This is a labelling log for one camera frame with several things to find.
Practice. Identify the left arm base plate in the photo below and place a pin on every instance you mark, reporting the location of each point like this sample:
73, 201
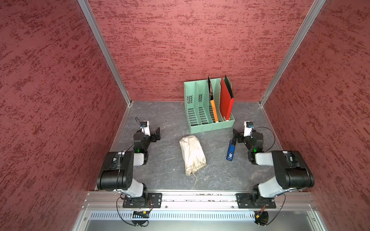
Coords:
149, 200

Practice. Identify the right aluminium corner post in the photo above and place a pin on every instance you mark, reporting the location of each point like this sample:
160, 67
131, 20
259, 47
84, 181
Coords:
299, 37

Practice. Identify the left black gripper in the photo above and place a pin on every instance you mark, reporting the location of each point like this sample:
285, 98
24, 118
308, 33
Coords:
152, 135

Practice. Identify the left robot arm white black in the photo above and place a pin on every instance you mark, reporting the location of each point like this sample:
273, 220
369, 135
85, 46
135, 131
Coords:
117, 171

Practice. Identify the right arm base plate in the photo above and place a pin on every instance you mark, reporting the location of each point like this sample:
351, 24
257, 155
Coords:
250, 201

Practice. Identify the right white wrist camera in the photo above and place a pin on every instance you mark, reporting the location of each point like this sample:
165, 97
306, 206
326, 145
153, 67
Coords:
248, 128

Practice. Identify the orange folder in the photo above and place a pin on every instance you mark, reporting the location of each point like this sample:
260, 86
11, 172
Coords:
211, 97

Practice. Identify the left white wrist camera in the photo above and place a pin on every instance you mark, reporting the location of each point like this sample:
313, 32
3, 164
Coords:
145, 127

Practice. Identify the perforated cable duct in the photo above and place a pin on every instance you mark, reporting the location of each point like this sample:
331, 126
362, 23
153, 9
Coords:
175, 215

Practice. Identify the left aluminium corner post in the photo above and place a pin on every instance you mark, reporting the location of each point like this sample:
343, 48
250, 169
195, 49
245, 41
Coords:
88, 13

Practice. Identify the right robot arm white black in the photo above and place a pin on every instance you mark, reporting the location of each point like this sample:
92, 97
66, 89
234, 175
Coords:
291, 171

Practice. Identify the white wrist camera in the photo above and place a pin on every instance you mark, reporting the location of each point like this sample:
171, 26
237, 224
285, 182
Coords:
248, 128
145, 127

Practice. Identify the aluminium mounting rail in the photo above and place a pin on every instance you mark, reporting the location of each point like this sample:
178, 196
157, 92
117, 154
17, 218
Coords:
198, 200

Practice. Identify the green plastic file organizer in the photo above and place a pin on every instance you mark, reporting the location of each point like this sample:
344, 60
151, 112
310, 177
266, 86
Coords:
198, 108

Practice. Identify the beige cloth soil bag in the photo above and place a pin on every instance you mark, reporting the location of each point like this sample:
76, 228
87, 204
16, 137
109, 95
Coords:
193, 155

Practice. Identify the blue black stapler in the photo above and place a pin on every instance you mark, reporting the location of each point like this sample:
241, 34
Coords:
231, 150

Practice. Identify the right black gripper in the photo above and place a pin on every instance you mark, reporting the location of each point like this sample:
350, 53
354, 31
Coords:
235, 135

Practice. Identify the aluminium corner post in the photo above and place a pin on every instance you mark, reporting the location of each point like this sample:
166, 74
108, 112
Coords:
299, 37
88, 13

